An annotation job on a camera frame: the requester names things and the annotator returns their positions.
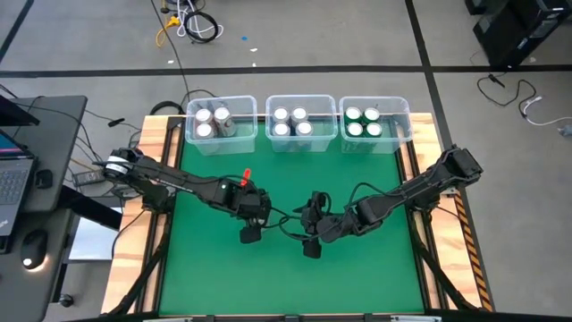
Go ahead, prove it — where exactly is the small black device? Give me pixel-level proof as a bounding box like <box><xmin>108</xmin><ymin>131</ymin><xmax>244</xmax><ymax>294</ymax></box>
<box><xmin>34</xmin><ymin>168</ymin><xmax>55</xmax><ymax>190</ymax></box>

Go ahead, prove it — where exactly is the yellow black hazard tape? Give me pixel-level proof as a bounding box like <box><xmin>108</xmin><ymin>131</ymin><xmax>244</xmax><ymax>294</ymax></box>
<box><xmin>451</xmin><ymin>191</ymin><xmax>496</xmax><ymax>313</ymax></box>

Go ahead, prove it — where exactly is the yellow cable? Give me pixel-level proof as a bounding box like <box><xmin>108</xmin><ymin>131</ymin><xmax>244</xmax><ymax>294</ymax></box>
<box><xmin>155</xmin><ymin>15</ymin><xmax>181</xmax><ymax>48</ymax></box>

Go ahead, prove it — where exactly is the long black floor cable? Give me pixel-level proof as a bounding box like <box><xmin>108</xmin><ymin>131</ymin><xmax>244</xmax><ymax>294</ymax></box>
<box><xmin>149</xmin><ymin>0</ymin><xmax>221</xmax><ymax>106</ymax></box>

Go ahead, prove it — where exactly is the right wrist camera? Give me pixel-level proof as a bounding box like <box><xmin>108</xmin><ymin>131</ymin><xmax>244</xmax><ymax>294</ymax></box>
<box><xmin>302</xmin><ymin>239</ymin><xmax>324</xmax><ymax>260</ymax></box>

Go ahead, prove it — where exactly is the black cable coil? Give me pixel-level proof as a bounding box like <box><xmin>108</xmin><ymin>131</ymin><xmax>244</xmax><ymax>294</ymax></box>
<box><xmin>182</xmin><ymin>10</ymin><xmax>221</xmax><ymax>45</ymax></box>

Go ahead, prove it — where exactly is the clear plastic bin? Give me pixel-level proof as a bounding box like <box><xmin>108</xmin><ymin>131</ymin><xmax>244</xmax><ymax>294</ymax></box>
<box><xmin>185</xmin><ymin>95</ymin><xmax>259</xmax><ymax>157</ymax></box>
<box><xmin>338</xmin><ymin>95</ymin><xmax>413</xmax><ymax>157</ymax></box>
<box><xmin>265</xmin><ymin>94</ymin><xmax>339</xmax><ymax>154</ymax></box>

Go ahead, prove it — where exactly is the white floor cable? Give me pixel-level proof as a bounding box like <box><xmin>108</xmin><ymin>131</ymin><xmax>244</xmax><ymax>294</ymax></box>
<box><xmin>517</xmin><ymin>95</ymin><xmax>572</xmax><ymax>128</ymax></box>

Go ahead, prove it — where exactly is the thick black cable loop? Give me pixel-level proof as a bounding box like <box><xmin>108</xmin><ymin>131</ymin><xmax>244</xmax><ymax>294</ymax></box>
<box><xmin>148</xmin><ymin>99</ymin><xmax>188</xmax><ymax>117</ymax></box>

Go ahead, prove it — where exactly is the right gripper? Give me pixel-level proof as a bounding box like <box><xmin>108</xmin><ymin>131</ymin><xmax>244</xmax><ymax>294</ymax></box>
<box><xmin>291</xmin><ymin>191</ymin><xmax>358</xmax><ymax>245</ymax></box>

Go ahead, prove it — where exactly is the black cable with plug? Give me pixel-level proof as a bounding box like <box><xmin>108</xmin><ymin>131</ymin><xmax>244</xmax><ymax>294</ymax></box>
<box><xmin>475</xmin><ymin>72</ymin><xmax>538</xmax><ymax>118</ymax></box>

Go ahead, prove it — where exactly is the white cable coil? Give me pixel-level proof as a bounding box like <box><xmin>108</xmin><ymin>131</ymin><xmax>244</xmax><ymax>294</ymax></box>
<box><xmin>175</xmin><ymin>0</ymin><xmax>224</xmax><ymax>40</ymax></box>

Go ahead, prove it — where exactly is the black computer mouse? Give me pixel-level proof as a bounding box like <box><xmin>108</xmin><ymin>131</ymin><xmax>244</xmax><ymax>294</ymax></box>
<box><xmin>20</xmin><ymin>229</ymin><xmax>49</xmax><ymax>270</ymax></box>

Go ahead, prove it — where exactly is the grey power brick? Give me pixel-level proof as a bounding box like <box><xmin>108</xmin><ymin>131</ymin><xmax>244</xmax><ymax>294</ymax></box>
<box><xmin>71</xmin><ymin>170</ymin><xmax>107</xmax><ymax>188</ymax></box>

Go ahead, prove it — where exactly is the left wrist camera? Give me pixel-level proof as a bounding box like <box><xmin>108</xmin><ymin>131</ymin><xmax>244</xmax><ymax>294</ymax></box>
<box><xmin>239</xmin><ymin>225</ymin><xmax>263</xmax><ymax>245</ymax></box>

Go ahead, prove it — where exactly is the black desk cable bundle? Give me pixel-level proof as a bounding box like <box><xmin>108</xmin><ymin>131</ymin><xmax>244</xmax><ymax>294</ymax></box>
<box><xmin>13</xmin><ymin>94</ymin><xmax>147</xmax><ymax>180</ymax></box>

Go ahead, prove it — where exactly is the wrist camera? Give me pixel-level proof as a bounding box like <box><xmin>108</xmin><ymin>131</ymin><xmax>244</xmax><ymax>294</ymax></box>
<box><xmin>302</xmin><ymin>239</ymin><xmax>324</xmax><ymax>260</ymax></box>
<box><xmin>239</xmin><ymin>225</ymin><xmax>263</xmax><ymax>245</ymax></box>

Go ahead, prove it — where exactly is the black metal rig frame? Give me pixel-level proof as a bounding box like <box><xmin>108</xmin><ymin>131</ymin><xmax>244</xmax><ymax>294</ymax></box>
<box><xmin>101</xmin><ymin>112</ymin><xmax>495</xmax><ymax>322</ymax></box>

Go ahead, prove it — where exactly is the black monitor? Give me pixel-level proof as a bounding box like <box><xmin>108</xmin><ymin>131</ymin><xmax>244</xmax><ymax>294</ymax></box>
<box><xmin>0</xmin><ymin>95</ymin><xmax>41</xmax><ymax>128</ymax></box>

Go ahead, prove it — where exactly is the black desk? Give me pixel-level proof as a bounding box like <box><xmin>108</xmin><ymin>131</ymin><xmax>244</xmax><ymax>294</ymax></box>
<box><xmin>0</xmin><ymin>94</ymin><xmax>89</xmax><ymax>322</ymax></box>

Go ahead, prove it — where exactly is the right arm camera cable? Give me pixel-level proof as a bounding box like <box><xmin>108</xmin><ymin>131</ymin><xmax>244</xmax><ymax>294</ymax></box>
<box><xmin>277</xmin><ymin>181</ymin><xmax>403</xmax><ymax>242</ymax></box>

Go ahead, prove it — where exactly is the laptop computer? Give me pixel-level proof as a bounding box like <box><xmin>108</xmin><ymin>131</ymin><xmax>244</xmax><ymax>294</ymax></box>
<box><xmin>0</xmin><ymin>128</ymin><xmax>36</xmax><ymax>238</ymax></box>

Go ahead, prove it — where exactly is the black computer tower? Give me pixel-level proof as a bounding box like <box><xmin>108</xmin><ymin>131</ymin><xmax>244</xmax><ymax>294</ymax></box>
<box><xmin>472</xmin><ymin>0</ymin><xmax>572</xmax><ymax>69</ymax></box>

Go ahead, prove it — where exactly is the green table mat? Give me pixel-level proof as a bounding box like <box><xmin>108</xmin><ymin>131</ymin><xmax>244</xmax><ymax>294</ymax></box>
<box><xmin>158</xmin><ymin>119</ymin><xmax>425</xmax><ymax>316</ymax></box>

